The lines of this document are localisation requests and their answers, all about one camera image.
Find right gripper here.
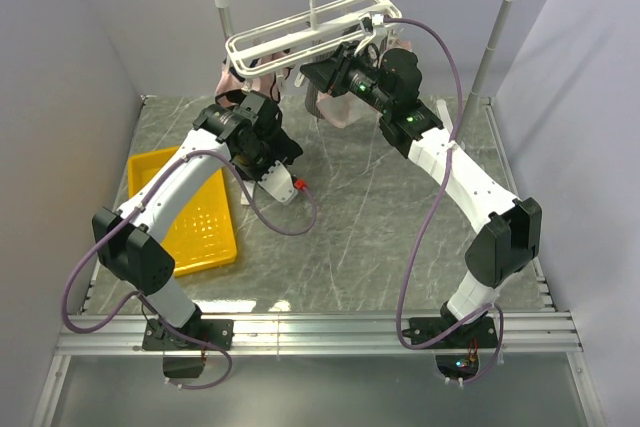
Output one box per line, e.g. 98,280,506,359
299,42,393,116

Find white clip hanger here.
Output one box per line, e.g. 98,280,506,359
225,0,402,78

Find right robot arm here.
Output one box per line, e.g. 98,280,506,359
301,44,542,350

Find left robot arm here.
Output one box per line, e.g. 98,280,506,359
92,92,299,349

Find grey striped underwear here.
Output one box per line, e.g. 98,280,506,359
302,26,401,121

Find white underwear pink trim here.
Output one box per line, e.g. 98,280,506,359
318,40,422,128

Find pink underwear black trim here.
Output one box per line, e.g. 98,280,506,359
214,59,292,108

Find white rack left foot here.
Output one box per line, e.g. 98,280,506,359
240,180,256,206

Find yellow plastic tray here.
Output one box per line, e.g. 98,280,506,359
127,147,238,277

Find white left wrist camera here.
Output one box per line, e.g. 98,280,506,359
258,161,299,205

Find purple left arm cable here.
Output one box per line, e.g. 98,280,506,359
60,151,319,391

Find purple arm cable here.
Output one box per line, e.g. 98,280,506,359
384,16,504,386
60,151,319,391

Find aluminium table edge rail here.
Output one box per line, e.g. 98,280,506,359
54,311,582,356

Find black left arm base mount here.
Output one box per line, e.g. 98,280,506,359
142,319,234,352

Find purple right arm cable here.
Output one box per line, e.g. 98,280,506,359
384,16,504,386

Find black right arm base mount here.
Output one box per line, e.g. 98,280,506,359
402,316,501,350

